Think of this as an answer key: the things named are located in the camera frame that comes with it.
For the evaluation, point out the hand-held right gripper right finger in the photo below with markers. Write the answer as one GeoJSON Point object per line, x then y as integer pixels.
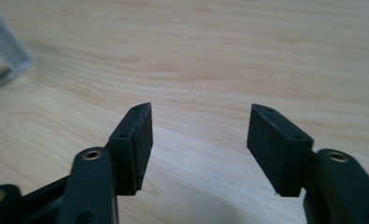
{"type": "Point", "coordinates": [275, 152]}

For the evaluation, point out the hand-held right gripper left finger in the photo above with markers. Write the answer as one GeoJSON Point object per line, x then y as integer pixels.
{"type": "Point", "coordinates": [132, 155]}

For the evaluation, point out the clear plastic container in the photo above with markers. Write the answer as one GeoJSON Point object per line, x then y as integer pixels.
{"type": "Point", "coordinates": [1, 53]}

